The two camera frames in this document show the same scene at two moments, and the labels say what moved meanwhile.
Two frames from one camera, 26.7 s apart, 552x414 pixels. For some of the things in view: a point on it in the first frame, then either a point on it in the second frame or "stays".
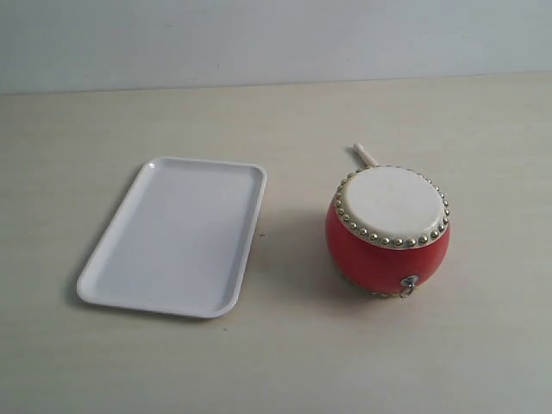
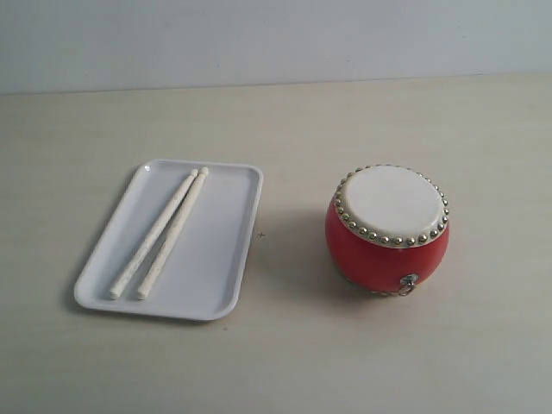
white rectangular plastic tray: (182, 239) stays
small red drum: (388, 228) stays
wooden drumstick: (368, 160) -> (172, 235)
